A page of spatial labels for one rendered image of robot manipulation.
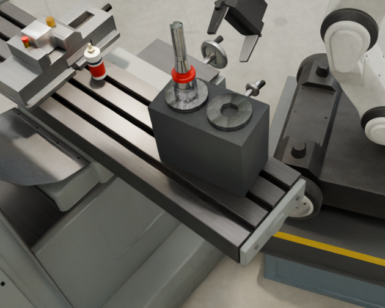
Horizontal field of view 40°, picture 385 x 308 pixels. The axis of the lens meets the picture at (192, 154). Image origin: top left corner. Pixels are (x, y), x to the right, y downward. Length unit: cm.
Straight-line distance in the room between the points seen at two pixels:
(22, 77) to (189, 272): 94
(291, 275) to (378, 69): 85
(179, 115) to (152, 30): 200
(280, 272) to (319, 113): 62
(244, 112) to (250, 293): 115
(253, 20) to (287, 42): 180
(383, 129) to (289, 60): 126
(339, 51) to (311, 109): 40
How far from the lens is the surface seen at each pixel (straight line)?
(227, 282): 210
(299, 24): 301
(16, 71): 145
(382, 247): 176
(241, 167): 106
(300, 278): 203
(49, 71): 143
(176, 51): 99
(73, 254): 157
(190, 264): 195
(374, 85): 156
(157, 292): 189
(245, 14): 109
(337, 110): 182
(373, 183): 166
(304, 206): 170
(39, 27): 144
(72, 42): 145
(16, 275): 135
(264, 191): 117
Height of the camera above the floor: 193
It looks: 53 degrees down
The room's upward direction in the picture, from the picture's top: 9 degrees counter-clockwise
